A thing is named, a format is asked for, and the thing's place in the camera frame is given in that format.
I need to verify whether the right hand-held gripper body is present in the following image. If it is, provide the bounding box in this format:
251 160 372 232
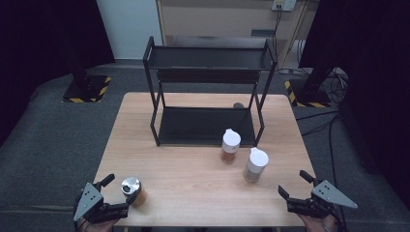
286 179 359 219

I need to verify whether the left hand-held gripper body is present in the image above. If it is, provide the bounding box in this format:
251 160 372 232
73 182 130 225

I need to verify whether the silver-lid orange spice jar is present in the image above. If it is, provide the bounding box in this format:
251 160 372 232
121 176 148 208

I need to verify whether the white-lid brown spice jar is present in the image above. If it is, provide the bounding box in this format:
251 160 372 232
220 128 242 164

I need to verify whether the black two-tier metal rack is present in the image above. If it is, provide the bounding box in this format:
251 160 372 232
142 36 278 148

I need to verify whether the person's left hand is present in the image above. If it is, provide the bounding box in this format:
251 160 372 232
76 217 119 232

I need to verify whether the person's right hand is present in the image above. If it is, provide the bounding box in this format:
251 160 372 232
298 213 339 232

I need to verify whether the white-lid grey spice jar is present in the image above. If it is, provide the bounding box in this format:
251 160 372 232
243 147 270 184

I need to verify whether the striped metal stand base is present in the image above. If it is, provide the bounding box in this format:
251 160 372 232
284 78 333 109
62 74 112 104

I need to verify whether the dark curtain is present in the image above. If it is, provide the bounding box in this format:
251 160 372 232
299 0 410 202
0 0 116 144

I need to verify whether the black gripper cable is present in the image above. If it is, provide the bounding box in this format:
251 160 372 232
333 206 348 232

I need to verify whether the black floor cable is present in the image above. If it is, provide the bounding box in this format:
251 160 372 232
295 110 341 137

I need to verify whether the tangle of floor cables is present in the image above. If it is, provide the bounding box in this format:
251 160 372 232
325 69 349 104

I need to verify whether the black socket cable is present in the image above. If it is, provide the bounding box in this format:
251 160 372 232
272 9 282 62

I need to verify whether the white wall socket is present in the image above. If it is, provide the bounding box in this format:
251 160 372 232
271 0 297 13

